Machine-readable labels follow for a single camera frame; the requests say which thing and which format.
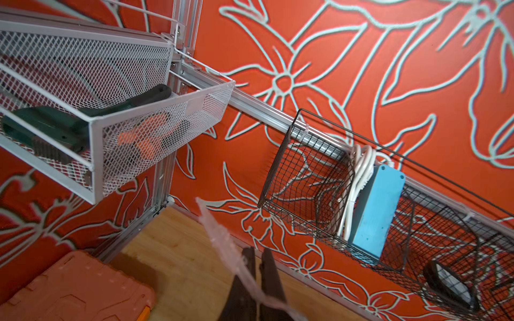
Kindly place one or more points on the green cordless drill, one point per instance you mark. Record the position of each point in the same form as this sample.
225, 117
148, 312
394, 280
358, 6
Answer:
67, 129

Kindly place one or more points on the blue power strip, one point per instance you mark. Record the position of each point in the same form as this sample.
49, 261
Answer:
374, 213

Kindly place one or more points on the orange tool case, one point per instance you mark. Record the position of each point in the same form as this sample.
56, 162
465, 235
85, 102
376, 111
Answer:
81, 287

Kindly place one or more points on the black wire basket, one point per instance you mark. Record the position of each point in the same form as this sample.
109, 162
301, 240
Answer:
309, 183

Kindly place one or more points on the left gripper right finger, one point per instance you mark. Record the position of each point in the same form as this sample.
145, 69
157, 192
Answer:
272, 286

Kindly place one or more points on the orange handled tool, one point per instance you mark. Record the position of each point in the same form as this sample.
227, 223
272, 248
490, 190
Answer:
153, 135

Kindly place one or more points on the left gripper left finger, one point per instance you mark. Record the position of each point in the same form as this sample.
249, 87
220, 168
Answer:
240, 305

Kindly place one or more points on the black tape measure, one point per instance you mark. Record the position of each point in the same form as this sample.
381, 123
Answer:
450, 287

